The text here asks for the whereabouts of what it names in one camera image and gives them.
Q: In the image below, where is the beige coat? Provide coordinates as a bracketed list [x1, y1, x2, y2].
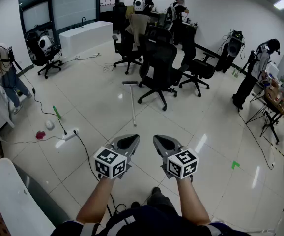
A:
[125, 13, 152, 49]

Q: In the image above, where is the yellow black floor tape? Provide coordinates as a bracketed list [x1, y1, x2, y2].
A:
[263, 134, 284, 160]

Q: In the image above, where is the person's leg in dark trousers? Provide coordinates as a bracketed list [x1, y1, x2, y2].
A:
[146, 190, 176, 212]

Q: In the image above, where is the white round backpack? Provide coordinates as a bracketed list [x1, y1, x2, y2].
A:
[38, 35, 54, 55]

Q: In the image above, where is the white oval tabletop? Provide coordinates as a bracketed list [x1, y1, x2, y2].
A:
[0, 157, 71, 236]

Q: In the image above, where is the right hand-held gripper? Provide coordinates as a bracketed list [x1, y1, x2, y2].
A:
[152, 134, 199, 182]

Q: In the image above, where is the person's right forearm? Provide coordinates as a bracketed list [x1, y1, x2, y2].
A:
[176, 177, 211, 226]

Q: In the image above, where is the white power strip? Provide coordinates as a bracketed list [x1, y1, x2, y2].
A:
[61, 129, 80, 142]

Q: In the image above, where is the black mesh chair with headrest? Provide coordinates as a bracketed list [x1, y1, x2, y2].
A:
[137, 25, 182, 112]

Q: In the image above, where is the white box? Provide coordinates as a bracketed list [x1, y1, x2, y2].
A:
[266, 62, 280, 80]

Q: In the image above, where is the black office chair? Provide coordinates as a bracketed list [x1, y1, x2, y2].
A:
[112, 2, 128, 35]
[112, 33, 144, 75]
[179, 25, 217, 98]
[25, 31, 63, 80]

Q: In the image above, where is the person's left forearm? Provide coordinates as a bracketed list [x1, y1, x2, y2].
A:
[76, 175, 115, 225]

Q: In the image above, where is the person's dark striped top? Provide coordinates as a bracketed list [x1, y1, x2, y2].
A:
[50, 204, 252, 236]

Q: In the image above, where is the white long counter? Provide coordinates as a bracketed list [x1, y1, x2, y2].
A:
[58, 21, 114, 57]

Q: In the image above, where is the white cable bundle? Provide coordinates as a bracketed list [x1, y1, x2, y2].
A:
[102, 61, 115, 74]

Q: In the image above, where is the black cable with adapter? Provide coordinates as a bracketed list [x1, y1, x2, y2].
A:
[31, 87, 68, 135]

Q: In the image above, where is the black floor cable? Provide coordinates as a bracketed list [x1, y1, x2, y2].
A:
[237, 108, 276, 171]

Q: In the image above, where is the black framed glass partition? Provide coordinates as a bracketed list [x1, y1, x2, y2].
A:
[18, 0, 101, 35]

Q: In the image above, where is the wooden table with black legs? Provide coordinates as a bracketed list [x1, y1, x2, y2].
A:
[245, 81, 284, 145]

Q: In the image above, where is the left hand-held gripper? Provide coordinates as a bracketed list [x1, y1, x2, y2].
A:
[93, 134, 141, 180]

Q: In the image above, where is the black power cable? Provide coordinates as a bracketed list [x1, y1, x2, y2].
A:
[73, 129, 128, 218]

